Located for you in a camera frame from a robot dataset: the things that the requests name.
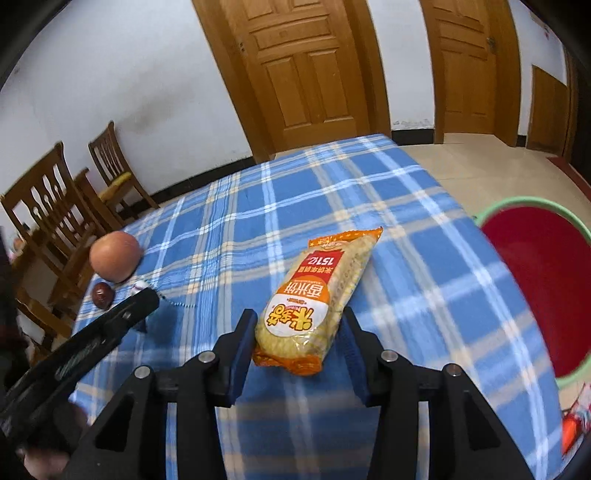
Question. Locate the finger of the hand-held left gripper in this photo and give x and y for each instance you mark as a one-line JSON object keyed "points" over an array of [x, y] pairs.
{"points": [[129, 314]]}

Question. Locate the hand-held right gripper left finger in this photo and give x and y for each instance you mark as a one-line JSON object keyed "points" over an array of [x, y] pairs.
{"points": [[242, 369]]}

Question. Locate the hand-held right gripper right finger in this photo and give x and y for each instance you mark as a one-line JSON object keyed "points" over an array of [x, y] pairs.
{"points": [[355, 369]]}

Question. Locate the yellow orange noodle packet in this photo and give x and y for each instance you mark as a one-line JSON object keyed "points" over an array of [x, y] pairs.
{"points": [[314, 300]]}

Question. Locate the red basin with green rim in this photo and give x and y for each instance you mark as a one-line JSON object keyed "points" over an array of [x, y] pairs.
{"points": [[549, 277]]}

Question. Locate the person's left hand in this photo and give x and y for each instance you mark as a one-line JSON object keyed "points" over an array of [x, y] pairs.
{"points": [[46, 468]]}

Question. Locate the red date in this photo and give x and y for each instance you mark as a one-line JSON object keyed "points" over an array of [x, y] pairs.
{"points": [[102, 296]]}

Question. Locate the round brown pear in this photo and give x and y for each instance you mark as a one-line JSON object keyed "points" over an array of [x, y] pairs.
{"points": [[115, 256]]}

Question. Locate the yellow chair cushion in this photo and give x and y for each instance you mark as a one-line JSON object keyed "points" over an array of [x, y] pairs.
{"points": [[116, 184]]}

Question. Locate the large wooden chair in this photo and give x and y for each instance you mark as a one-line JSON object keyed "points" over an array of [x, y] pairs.
{"points": [[46, 207]]}

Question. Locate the small wooden chair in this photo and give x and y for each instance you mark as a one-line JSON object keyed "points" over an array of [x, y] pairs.
{"points": [[111, 157]]}

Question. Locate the blue plaid tablecloth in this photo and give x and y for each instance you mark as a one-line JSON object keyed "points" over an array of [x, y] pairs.
{"points": [[369, 207]]}

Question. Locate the wide wooden door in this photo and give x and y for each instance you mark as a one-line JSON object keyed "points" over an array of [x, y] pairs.
{"points": [[300, 69]]}

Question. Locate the narrow wooden door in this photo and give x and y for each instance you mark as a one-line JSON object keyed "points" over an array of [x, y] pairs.
{"points": [[466, 69]]}

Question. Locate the low wooden panel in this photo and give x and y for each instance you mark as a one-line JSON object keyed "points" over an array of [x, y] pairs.
{"points": [[549, 110]]}

